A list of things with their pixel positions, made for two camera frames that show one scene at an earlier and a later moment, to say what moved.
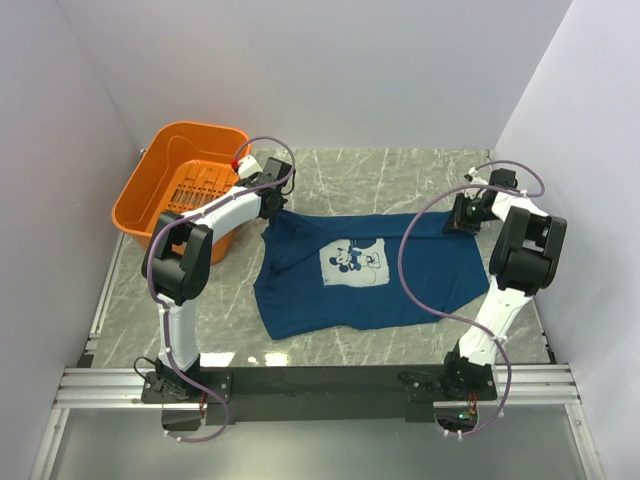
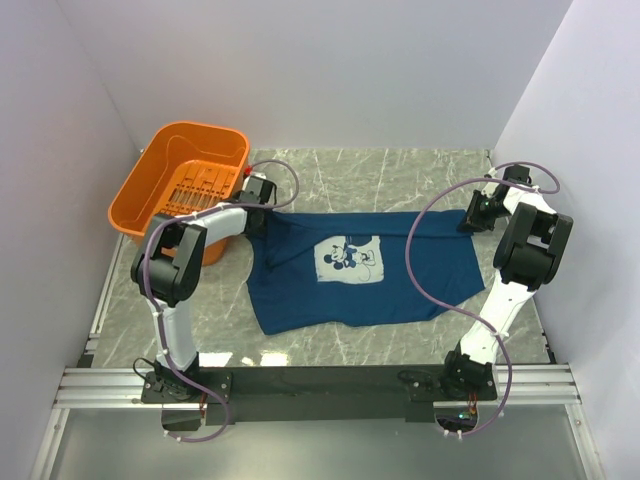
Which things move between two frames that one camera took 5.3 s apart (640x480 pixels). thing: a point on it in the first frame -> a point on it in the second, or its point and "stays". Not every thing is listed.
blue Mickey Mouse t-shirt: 323,272 stays
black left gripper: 268,215 -> 261,228
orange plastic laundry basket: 176,163 stays
